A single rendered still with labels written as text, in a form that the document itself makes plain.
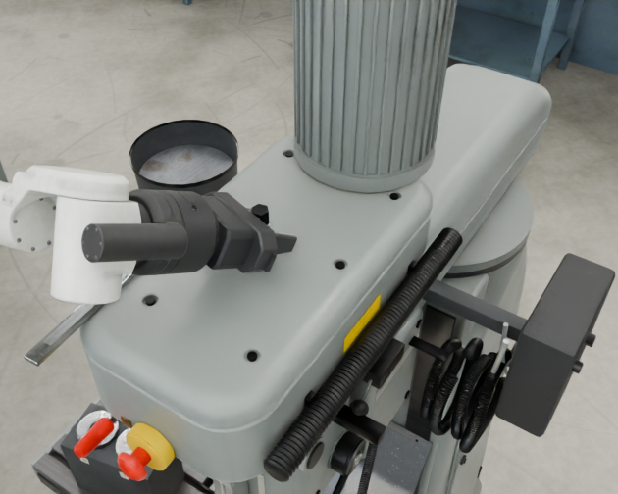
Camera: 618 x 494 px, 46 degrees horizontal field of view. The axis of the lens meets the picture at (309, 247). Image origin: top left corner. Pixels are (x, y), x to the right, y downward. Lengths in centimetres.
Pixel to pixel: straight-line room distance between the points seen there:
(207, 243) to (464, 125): 72
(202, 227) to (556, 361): 55
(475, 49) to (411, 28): 402
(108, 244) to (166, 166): 271
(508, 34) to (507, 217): 367
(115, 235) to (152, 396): 22
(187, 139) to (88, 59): 198
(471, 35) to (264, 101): 141
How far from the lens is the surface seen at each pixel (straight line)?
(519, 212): 152
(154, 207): 73
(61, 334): 84
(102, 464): 168
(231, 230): 78
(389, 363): 105
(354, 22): 86
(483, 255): 140
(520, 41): 505
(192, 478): 184
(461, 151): 130
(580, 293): 115
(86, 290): 71
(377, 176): 97
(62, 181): 71
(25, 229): 78
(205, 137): 344
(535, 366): 110
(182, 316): 84
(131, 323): 84
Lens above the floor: 252
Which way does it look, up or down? 44 degrees down
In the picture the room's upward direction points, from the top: straight up
